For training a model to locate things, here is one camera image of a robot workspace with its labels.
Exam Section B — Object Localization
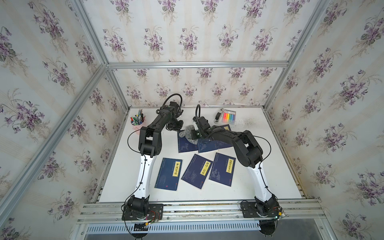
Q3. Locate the grey striped cleaning cloth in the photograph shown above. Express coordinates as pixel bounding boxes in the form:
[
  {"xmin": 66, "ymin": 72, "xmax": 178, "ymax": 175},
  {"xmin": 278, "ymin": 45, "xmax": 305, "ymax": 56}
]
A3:
[{"xmin": 179, "ymin": 125, "xmax": 200, "ymax": 145}]

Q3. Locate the blue book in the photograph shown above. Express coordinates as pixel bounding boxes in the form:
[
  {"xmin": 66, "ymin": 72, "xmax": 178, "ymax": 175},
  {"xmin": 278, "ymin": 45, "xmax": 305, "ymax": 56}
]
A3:
[
  {"xmin": 178, "ymin": 135, "xmax": 198, "ymax": 153},
  {"xmin": 155, "ymin": 158, "xmax": 183, "ymax": 191},
  {"xmin": 216, "ymin": 131, "xmax": 233, "ymax": 149},
  {"xmin": 182, "ymin": 154, "xmax": 213, "ymax": 190},
  {"xmin": 197, "ymin": 139, "xmax": 219, "ymax": 153},
  {"xmin": 209, "ymin": 153, "xmax": 236, "ymax": 187}
]

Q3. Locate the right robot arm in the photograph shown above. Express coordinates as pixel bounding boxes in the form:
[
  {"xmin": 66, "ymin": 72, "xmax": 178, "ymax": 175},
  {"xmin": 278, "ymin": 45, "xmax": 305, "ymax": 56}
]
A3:
[{"xmin": 191, "ymin": 126, "xmax": 279, "ymax": 217}]

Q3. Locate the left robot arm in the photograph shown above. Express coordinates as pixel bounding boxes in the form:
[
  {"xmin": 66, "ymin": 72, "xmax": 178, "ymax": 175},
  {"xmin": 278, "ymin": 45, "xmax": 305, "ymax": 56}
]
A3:
[{"xmin": 125, "ymin": 102, "xmax": 183, "ymax": 215}]

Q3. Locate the grey black stapler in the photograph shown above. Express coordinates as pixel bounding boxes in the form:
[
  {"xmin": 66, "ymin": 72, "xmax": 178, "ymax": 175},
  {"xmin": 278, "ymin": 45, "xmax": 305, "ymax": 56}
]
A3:
[{"xmin": 215, "ymin": 108, "xmax": 224, "ymax": 123}]

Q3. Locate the clear box of highlighters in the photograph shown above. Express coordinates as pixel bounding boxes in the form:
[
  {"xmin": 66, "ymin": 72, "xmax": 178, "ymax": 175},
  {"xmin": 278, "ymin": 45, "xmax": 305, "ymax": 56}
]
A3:
[{"xmin": 222, "ymin": 110, "xmax": 236, "ymax": 125}]

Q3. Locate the pink pen cup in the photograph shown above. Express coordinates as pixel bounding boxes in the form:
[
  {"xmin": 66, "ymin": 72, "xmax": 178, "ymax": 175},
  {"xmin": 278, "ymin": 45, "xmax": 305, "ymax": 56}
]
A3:
[{"xmin": 130, "ymin": 109, "xmax": 146, "ymax": 135}]

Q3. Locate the aluminium rail frame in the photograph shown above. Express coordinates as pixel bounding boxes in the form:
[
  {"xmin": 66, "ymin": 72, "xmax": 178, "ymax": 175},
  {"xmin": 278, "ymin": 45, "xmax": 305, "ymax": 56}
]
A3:
[{"xmin": 72, "ymin": 199, "xmax": 330, "ymax": 240}]

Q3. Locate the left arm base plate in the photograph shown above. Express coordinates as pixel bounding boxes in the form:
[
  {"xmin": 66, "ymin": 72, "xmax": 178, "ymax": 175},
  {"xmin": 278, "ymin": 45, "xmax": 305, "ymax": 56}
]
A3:
[{"xmin": 122, "ymin": 204, "xmax": 164, "ymax": 221}]

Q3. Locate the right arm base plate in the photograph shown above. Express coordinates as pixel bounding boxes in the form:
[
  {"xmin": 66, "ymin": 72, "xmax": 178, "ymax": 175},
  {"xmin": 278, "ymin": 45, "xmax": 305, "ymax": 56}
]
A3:
[{"xmin": 240, "ymin": 199, "xmax": 283, "ymax": 219}]

